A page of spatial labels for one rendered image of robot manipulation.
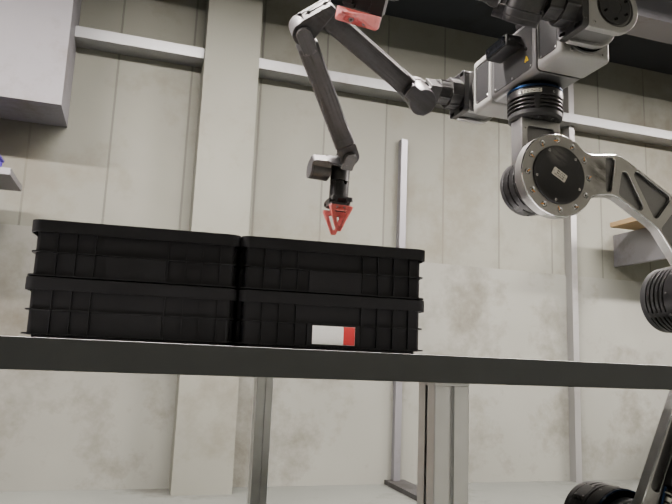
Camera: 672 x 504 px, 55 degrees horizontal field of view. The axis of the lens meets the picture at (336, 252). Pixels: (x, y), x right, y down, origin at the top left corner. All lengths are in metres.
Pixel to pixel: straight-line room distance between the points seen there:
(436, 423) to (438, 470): 0.07
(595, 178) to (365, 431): 2.51
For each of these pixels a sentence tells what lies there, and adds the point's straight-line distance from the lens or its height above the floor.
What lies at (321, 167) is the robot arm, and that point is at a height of 1.24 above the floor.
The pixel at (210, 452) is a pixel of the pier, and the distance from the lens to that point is 3.46.
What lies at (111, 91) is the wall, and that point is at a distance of 3.86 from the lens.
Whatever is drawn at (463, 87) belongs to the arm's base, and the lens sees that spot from 1.91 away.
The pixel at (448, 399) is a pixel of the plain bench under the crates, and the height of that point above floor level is 0.63.
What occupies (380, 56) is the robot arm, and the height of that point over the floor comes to 1.49.
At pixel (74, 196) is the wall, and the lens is 3.69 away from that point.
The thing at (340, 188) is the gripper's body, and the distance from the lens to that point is 1.90.
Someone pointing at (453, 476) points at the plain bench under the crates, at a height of 0.52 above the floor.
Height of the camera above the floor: 0.69
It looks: 9 degrees up
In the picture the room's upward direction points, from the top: 2 degrees clockwise
